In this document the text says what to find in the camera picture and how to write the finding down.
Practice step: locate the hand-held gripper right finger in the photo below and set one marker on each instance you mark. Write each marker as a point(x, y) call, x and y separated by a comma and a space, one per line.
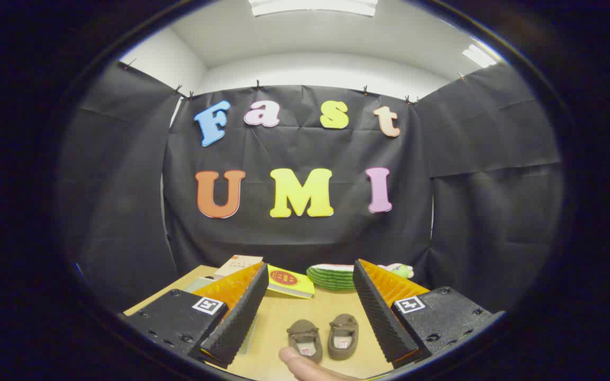
point(379, 317)

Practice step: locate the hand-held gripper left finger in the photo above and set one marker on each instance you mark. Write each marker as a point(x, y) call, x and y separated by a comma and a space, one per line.
point(241, 323)

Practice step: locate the brown fuzzy shoe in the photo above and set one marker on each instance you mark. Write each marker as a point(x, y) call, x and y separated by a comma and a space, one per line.
point(343, 330)
point(304, 336)

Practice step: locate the green fabric storage box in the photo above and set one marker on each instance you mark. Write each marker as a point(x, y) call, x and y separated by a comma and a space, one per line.
point(199, 284)

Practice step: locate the pink and green plush toy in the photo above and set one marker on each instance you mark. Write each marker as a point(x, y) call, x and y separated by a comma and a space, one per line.
point(400, 271)

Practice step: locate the watermelon slice plush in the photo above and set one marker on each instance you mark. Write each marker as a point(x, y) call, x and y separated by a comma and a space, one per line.
point(331, 278)

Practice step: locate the yellow book with red circle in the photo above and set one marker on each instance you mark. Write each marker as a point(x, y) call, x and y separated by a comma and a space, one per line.
point(289, 280)

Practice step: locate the small ceiling light panel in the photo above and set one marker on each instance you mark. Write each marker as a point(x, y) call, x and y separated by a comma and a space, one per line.
point(478, 56)

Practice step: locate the long ceiling light panel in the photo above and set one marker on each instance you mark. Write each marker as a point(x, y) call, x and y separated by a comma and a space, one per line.
point(313, 6)

